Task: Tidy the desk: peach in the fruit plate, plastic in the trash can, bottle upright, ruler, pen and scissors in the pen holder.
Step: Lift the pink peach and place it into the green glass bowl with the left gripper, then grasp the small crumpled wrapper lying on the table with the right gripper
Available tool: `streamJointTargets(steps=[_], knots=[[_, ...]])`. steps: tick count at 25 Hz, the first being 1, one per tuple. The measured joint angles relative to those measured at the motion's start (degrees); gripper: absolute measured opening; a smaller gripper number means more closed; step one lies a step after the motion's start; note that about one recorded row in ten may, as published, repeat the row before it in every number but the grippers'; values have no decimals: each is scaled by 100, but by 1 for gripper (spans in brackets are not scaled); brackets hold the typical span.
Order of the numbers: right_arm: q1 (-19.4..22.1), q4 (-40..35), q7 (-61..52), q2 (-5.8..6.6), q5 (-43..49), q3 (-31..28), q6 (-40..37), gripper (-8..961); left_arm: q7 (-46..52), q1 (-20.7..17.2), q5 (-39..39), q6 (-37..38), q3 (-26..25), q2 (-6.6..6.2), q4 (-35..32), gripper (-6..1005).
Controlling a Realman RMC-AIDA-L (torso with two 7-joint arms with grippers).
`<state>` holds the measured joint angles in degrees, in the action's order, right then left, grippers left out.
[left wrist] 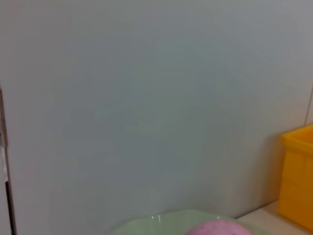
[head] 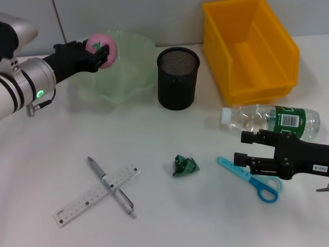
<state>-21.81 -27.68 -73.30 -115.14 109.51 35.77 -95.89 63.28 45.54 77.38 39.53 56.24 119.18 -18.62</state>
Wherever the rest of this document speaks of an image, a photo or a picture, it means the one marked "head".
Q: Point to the clear green-label water bottle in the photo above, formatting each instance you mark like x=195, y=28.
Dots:
x=257, y=118

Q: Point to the yellow plastic bin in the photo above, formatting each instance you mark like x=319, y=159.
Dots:
x=257, y=51

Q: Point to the pink toy peach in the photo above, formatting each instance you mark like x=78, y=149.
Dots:
x=113, y=46

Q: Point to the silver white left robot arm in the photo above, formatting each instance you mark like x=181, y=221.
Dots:
x=25, y=79

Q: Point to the clear plastic ruler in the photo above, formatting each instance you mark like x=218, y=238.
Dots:
x=84, y=203

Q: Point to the green plastic wrapper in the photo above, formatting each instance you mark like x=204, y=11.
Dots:
x=185, y=166

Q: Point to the green wavy glass fruit plate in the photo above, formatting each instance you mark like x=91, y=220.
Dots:
x=131, y=67

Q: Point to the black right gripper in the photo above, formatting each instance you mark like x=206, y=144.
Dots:
x=300, y=157

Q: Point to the blue scissors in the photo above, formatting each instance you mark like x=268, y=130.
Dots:
x=267, y=190

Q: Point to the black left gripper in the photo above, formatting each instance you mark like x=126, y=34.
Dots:
x=69, y=60

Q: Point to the black mesh pen holder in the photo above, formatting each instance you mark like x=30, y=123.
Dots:
x=177, y=87

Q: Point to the silver pen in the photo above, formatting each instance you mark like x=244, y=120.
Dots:
x=96, y=167

